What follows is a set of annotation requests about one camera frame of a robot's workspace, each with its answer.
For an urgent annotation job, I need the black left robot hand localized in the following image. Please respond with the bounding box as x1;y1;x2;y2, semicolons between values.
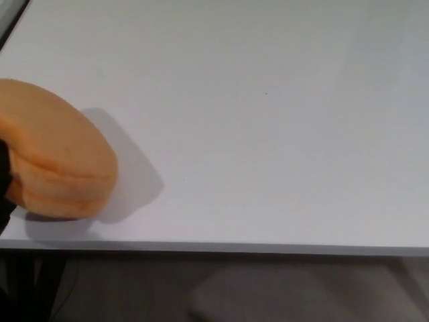
0;138;17;236

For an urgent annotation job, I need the orange soft plush plate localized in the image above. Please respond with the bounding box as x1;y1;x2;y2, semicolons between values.
0;78;119;221

